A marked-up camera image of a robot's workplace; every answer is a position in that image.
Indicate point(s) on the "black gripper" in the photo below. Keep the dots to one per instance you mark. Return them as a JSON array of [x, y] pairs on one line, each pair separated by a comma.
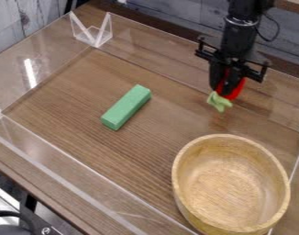
[[245, 66]]

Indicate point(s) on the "red plush strawberry toy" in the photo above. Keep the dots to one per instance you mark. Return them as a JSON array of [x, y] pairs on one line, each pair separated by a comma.
[[227, 88]]

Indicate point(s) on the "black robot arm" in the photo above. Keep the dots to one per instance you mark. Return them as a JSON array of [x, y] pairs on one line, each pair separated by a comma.
[[242, 24]]

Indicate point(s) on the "green rectangular block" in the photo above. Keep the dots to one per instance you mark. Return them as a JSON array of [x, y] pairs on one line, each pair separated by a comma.
[[126, 107]]

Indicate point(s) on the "wooden bowl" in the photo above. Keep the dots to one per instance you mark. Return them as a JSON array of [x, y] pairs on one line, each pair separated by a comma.
[[230, 185]]

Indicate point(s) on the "clear acrylic table enclosure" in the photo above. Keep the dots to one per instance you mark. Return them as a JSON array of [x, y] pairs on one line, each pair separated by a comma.
[[106, 178]]

